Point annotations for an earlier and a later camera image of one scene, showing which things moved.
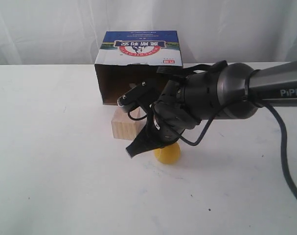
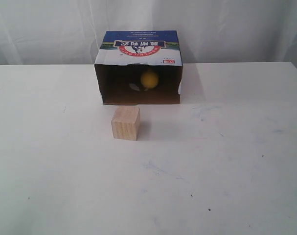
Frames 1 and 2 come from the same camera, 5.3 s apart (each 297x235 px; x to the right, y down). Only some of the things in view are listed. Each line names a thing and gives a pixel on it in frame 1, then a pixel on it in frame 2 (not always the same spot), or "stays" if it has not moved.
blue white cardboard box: (126, 59) stays
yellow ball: (168, 155) to (149, 80)
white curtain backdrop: (39, 32) stays
